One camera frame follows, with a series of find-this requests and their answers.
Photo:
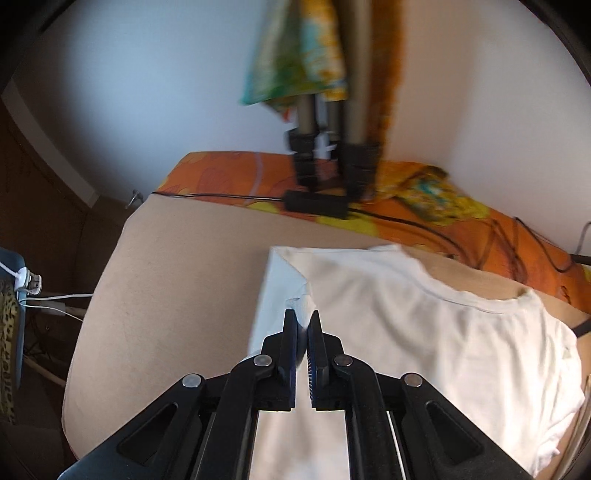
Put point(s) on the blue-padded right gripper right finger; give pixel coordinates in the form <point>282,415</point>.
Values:
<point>398,428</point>

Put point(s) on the colourful floral cloth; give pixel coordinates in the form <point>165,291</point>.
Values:
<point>298,52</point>

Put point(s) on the orange floral bed sheet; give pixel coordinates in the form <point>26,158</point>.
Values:
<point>417,205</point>

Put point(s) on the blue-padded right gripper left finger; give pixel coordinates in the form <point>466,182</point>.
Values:
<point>202,428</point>

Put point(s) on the white t-shirt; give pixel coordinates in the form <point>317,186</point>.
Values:
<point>510,366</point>

